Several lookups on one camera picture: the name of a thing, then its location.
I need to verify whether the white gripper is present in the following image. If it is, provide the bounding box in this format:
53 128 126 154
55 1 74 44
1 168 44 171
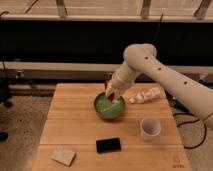
105 73 134 101

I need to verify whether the red pepper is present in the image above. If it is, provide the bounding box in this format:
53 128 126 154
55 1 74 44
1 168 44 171
104 81 115 101

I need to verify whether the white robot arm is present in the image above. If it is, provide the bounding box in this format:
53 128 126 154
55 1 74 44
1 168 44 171
105 44 213 130

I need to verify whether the green ceramic bowl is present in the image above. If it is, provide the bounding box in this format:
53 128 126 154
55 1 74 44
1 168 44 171
94 92 125 120

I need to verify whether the white ceramic cup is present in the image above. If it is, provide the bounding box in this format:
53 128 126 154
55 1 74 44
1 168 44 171
140 117 161 141

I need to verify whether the black rectangular phone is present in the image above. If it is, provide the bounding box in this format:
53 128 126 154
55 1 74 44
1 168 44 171
96 138 121 153

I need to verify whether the wooden table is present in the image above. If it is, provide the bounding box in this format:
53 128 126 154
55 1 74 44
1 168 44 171
32 83 191 171

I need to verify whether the beige sponge block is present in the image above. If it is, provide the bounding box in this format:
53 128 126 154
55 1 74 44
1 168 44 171
52 146 76 166

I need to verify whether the black cable on floor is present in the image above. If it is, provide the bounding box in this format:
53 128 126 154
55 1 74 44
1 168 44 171
172 111 208 150

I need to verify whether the black hanging cable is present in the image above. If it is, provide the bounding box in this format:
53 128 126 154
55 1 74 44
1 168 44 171
153 13 164 48

